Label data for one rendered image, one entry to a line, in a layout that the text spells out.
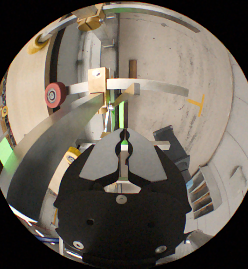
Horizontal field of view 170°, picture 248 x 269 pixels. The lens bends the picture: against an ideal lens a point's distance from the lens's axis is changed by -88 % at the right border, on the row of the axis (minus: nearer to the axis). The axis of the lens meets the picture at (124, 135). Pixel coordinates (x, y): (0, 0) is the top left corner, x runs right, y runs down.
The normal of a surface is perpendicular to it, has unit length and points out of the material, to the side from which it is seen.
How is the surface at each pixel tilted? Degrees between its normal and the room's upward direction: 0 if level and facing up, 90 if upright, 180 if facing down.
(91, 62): 0
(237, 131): 90
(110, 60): 0
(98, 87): 0
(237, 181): 90
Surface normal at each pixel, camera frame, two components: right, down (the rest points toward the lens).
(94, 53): -0.03, 0.55
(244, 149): -1.00, -0.06
